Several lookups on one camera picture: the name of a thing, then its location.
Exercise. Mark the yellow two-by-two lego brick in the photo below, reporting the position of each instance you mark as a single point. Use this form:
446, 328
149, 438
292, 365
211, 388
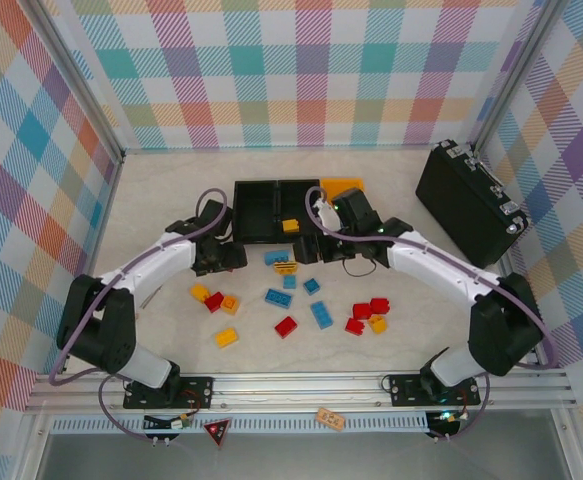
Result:
199, 291
230, 304
376, 324
291, 225

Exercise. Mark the red lego brick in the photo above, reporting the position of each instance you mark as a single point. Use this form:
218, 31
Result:
286, 327
361, 310
380, 305
214, 302
354, 326

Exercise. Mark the yellow black striped lego brick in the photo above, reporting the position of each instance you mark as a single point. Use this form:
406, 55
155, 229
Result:
285, 269

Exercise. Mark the blue two-by-four lego brick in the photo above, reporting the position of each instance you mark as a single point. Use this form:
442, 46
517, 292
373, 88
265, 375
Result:
278, 298
321, 315
277, 257

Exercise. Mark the blue two-by-two lego brick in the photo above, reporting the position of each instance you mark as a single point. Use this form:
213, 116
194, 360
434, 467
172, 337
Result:
311, 285
290, 282

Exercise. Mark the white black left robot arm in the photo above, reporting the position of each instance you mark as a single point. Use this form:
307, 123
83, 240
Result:
146, 260

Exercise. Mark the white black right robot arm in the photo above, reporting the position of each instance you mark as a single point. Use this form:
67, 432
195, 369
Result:
436, 260

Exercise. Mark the yellow plastic bin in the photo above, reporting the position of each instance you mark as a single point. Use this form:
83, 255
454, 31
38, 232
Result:
343, 186

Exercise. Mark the black plastic bin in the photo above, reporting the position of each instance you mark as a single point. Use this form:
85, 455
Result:
255, 210
296, 200

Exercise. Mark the yellow two-by-three lego brick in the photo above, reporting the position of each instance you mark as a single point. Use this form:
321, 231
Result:
226, 337

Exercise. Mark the black hard case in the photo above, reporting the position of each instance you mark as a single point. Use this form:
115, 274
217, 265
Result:
461, 210

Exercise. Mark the green power connector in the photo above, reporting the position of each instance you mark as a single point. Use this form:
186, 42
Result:
181, 424
448, 416

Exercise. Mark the black red triangle sticker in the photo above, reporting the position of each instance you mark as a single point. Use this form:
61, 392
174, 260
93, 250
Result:
217, 430

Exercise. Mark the small wooden tag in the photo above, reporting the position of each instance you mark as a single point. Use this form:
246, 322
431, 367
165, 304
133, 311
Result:
331, 419

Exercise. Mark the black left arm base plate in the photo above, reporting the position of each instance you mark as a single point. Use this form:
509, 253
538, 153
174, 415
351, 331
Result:
198, 390

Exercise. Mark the aluminium mounting rail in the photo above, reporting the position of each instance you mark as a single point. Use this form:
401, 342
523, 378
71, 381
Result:
296, 387

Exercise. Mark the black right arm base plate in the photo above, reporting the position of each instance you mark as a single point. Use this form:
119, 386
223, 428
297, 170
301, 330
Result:
406, 390

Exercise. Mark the aluminium frame post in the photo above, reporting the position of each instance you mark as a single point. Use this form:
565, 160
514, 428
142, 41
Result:
516, 75
78, 80

